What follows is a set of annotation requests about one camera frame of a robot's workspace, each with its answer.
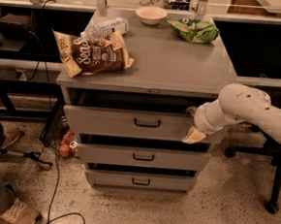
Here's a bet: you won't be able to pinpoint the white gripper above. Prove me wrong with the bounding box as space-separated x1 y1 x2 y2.
182 101 228 144

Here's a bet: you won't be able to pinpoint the grey top drawer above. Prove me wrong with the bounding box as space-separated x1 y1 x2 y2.
61 103 229 145

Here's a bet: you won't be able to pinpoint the grey drawer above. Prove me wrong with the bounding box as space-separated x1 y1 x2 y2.
85 170 198 192
77 144 210 171
61 103 229 145

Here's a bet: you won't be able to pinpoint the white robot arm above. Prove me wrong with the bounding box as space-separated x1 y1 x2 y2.
182 83 281 144

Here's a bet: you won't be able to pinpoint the grey metal drawer cabinet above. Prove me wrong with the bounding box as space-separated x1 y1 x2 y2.
47 3 252 200

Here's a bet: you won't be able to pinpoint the grey bottom drawer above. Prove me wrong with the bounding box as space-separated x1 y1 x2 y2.
85 170 198 192

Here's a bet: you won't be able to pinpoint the grey middle drawer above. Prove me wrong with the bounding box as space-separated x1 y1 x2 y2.
77 144 210 171

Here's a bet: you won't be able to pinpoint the green chip bag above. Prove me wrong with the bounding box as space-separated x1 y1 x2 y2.
167 18 220 44

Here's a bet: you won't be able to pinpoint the black rolling chair base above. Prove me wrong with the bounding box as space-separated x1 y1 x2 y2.
224 125 281 214

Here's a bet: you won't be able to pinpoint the white ceramic bowl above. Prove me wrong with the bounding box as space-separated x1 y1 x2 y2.
136 6 168 25

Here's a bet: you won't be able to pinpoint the orange soda cans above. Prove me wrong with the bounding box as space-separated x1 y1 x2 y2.
58 130 77 158

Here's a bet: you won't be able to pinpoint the clear plastic water bottle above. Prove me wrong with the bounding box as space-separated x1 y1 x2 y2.
80 16 129 40

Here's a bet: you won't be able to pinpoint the brown sea salt chip bag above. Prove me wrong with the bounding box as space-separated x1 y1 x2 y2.
53 30 134 78

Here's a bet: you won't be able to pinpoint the black grabber stick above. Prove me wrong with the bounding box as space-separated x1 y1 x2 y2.
0 148 52 166

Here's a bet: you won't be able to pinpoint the dark box under bench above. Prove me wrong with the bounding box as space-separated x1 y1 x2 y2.
0 14 31 41

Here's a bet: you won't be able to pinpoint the black floor cable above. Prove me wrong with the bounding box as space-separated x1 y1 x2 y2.
39 142 93 224

